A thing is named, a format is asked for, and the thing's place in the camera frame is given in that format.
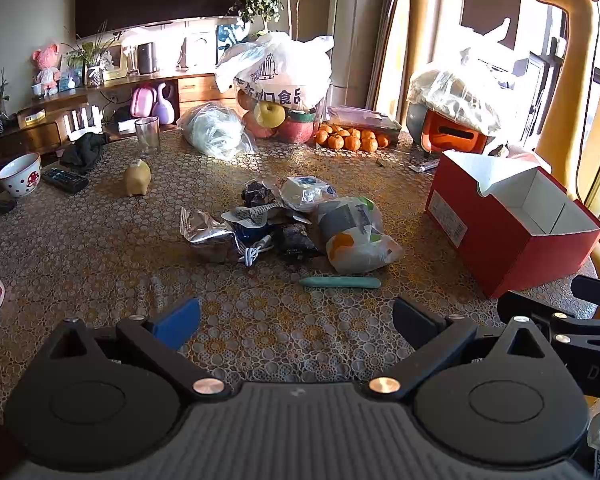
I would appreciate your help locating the pile of tangerines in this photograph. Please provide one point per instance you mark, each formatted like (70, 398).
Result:
(350, 139)

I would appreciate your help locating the dark snack packet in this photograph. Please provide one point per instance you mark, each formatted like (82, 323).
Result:
(295, 242)

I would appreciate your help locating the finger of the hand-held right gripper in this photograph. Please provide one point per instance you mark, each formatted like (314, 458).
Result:
(597, 290)
(570, 321)

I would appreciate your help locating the white router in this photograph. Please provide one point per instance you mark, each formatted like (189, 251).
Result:
(82, 122)

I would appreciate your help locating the crumpled clear plastic bag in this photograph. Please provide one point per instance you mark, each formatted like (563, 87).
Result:
(215, 132)

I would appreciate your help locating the yellow pig figurine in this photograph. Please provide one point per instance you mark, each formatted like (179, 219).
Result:
(137, 180)

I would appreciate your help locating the orange green tissue box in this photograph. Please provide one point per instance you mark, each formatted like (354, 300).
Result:
(450, 135)

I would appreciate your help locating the yellow curtain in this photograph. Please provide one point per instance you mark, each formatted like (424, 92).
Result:
(420, 35)

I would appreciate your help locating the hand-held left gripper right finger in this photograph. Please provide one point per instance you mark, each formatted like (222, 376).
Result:
(412, 325)

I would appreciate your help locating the large white printed bag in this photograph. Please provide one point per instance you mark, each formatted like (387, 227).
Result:
(280, 67)

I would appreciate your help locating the clear glass cup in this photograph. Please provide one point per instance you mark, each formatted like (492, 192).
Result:
(147, 137)

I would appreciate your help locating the orange white packet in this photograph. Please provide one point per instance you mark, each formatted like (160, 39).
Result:
(365, 255)

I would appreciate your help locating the white bun packet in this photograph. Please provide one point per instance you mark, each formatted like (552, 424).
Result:
(305, 194)

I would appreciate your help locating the silver foil packet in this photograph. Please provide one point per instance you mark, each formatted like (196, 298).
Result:
(207, 235)

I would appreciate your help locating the potted grass plant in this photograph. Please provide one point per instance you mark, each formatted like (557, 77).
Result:
(92, 57)

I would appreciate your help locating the white cream tube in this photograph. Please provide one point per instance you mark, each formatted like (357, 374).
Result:
(424, 166)

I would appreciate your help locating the gold lace patterned desktop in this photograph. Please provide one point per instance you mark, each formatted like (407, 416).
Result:
(105, 260)

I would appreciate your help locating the white printed wrapper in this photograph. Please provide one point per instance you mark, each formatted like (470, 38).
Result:
(247, 215)

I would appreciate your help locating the wooden television cabinet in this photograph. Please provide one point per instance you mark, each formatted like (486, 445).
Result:
(200, 87)

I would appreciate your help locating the grey cylindrical appliance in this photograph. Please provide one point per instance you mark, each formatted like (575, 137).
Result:
(147, 58)

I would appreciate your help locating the white mushroom print bowl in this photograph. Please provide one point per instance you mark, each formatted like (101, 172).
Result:
(20, 177)

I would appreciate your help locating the clear plastic storage box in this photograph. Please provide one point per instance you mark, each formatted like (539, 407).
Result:
(365, 120)

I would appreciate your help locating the white small appliance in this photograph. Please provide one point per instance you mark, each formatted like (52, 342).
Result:
(199, 50)

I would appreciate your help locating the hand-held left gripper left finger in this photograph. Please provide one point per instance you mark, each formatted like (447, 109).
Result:
(180, 320)

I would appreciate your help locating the white standing air conditioner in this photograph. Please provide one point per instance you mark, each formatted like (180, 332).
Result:
(352, 35)

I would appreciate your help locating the pink plush doll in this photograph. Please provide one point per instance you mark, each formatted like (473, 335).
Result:
(46, 67)

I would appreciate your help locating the yellow giraffe toy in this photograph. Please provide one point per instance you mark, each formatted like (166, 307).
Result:
(560, 85)

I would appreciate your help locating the grey green plastic packet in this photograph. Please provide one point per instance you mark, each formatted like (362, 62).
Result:
(347, 217)

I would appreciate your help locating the black snack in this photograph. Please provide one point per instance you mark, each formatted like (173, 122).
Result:
(259, 192)

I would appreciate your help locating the small white yellow box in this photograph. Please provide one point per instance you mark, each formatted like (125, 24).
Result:
(31, 118)

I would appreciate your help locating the peach coloured apple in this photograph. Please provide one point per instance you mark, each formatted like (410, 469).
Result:
(257, 127)

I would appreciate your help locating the red apple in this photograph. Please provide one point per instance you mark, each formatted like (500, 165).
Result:
(295, 131)

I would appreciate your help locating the black cloth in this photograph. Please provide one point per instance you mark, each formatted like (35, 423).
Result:
(85, 152)

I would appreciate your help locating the black remote control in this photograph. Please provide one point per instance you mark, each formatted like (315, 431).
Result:
(65, 181)

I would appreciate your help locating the pink purple vases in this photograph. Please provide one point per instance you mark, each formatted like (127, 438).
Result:
(144, 105)

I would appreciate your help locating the red cardboard box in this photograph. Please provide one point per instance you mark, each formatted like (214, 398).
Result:
(510, 260)

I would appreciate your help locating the teal plastic stick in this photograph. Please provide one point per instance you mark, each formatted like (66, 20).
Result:
(340, 282)

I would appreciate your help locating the gold photo frame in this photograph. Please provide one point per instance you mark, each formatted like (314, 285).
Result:
(115, 62)

